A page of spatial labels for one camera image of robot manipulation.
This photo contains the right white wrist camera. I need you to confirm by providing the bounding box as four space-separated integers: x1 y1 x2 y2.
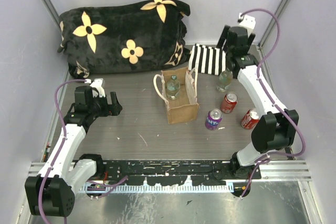
237 13 256 30

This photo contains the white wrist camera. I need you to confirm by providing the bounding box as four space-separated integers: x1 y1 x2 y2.
84 78 106 98
237 13 256 30

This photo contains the lying red Coca-Cola can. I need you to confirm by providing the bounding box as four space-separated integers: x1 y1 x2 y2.
241 108 259 130

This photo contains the aluminium front rail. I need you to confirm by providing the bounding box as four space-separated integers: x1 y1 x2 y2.
28 159 313 194

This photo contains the clear glass soda bottle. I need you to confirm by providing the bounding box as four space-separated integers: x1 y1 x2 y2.
216 68 233 92
166 75 181 100

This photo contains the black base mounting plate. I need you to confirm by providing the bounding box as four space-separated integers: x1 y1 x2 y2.
88 159 261 186

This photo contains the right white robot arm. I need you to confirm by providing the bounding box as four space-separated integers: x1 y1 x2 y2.
217 25 299 179

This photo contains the purple Fanta can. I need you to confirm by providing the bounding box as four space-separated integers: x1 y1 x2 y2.
205 109 222 130

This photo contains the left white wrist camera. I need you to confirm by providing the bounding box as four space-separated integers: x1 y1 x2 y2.
84 78 106 98

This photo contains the black white striped cloth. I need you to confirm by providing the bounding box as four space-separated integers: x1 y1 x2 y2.
188 44 226 76

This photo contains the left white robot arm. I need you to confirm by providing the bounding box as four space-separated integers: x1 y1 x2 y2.
25 78 122 218

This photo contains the black floral plush blanket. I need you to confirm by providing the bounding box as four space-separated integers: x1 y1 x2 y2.
58 0 191 79

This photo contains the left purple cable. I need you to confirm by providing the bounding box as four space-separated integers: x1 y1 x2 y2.
38 78 91 224

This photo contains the upright red cola can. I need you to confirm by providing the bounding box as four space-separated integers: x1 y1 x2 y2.
220 92 238 113

